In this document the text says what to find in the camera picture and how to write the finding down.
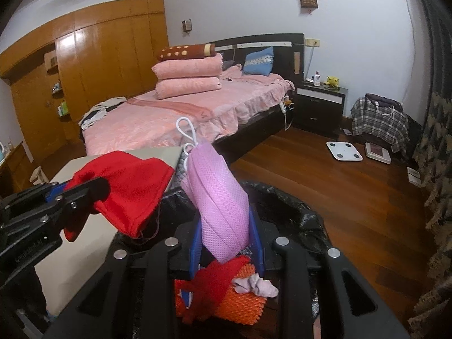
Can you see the bin with black bag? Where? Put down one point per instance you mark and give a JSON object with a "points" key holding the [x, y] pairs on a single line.
{"points": [[289, 212]]}

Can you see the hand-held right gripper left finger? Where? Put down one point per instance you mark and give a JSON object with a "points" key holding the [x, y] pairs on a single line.
{"points": [[196, 250]]}

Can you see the small wooden stool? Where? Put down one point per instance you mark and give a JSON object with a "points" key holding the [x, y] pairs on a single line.
{"points": [[38, 176]]}

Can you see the red net bag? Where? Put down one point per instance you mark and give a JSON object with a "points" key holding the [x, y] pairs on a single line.
{"points": [[212, 282]]}

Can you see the grey patterned cloth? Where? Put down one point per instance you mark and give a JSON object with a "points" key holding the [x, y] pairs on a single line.
{"points": [[178, 173]]}

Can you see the brown dotted rolled blanket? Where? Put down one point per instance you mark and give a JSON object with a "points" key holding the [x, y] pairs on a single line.
{"points": [[183, 52]]}

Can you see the scale with brown centre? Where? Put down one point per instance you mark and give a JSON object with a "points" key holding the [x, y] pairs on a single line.
{"points": [[378, 152]]}

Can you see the pile of clothes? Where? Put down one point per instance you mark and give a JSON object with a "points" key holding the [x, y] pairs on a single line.
{"points": [[99, 111]]}

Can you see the blue pillow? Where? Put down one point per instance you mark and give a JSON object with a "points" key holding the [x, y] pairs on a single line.
{"points": [[258, 61]]}

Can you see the bed with pink bedspread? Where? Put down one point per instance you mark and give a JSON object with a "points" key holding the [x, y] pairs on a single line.
{"points": [[176, 123]]}

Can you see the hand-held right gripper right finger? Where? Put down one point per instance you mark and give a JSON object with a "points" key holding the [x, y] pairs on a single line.
{"points": [[257, 250]]}

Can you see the white booklet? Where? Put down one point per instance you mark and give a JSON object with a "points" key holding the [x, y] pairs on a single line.
{"points": [[414, 176]]}

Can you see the yellow plush toy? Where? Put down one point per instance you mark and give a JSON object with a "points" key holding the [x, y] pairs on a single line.
{"points": [[332, 82]]}

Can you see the wooden dresser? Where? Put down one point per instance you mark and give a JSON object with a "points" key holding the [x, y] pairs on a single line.
{"points": [[16, 173]]}

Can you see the red fabric cloth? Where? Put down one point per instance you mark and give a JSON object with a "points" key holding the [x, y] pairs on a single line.
{"points": [[130, 190]]}

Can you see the plaid cloth bag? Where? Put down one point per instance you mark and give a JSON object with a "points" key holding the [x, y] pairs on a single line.
{"points": [[379, 123]]}

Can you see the pink folded blanket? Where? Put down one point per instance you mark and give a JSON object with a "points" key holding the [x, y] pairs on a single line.
{"points": [[190, 88], [190, 66]]}

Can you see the white bathroom scale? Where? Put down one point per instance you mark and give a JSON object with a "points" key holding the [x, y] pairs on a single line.
{"points": [[344, 151]]}

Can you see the wooden wardrobe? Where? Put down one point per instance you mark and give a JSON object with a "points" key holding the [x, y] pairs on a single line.
{"points": [[99, 70]]}

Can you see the dark wooden headboard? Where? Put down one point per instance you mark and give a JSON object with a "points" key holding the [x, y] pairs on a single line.
{"points": [[282, 51]]}

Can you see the pink mesh cloth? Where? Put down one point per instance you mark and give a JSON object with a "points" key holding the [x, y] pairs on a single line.
{"points": [[219, 197]]}

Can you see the green bottle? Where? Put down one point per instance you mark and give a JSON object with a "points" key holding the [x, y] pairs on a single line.
{"points": [[63, 107]]}

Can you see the wall socket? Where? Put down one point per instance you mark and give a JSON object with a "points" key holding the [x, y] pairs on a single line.
{"points": [[312, 42]]}

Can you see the pale tissue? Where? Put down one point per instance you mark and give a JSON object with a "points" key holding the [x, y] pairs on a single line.
{"points": [[256, 285]]}

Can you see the orange foam fruit net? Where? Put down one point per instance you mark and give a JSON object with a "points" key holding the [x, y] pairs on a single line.
{"points": [[243, 307], [244, 268]]}

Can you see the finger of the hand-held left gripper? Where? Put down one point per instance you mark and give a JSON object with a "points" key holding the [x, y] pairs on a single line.
{"points": [[54, 191], [88, 190]]}

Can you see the white lotion bottle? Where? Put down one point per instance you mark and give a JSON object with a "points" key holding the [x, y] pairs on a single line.
{"points": [[317, 79]]}

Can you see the dark nightstand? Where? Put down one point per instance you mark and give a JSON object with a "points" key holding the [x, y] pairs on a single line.
{"points": [[319, 111]]}

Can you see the dark patterned curtain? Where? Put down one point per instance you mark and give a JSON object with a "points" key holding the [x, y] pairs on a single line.
{"points": [[438, 148]]}

